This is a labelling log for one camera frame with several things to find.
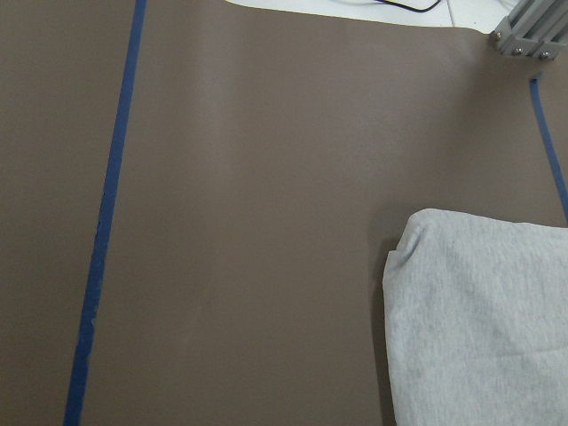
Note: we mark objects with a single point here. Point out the blue floor tape strip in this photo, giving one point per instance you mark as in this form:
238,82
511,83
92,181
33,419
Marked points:
77,387
547,141

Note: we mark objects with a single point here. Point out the aluminium frame post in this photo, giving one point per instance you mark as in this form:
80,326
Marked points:
533,28

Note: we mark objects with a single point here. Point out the white cartoon print t-shirt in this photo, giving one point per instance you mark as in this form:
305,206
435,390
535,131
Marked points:
476,321

